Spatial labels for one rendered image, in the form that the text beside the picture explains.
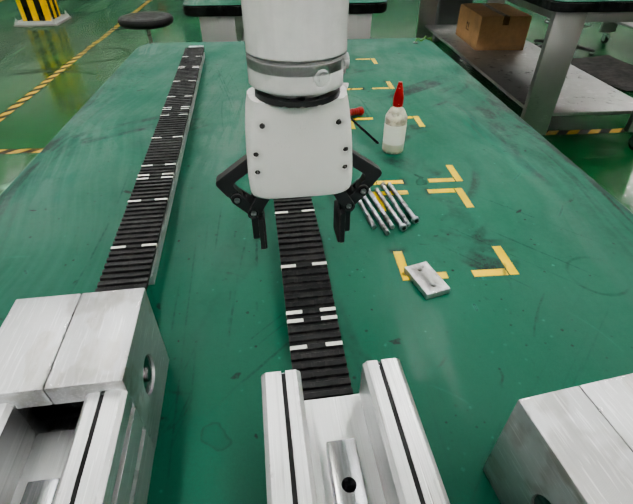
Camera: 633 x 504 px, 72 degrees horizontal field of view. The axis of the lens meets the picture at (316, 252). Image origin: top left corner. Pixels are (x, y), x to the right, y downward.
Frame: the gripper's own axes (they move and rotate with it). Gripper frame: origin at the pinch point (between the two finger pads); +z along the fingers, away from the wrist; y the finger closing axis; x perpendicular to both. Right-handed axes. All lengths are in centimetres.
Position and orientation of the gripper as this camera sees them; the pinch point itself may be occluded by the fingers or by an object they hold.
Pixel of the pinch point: (301, 229)
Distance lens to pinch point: 47.7
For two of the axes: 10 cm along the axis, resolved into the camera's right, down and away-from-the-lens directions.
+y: -9.9, 0.9, -1.1
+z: 0.0, 7.8, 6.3
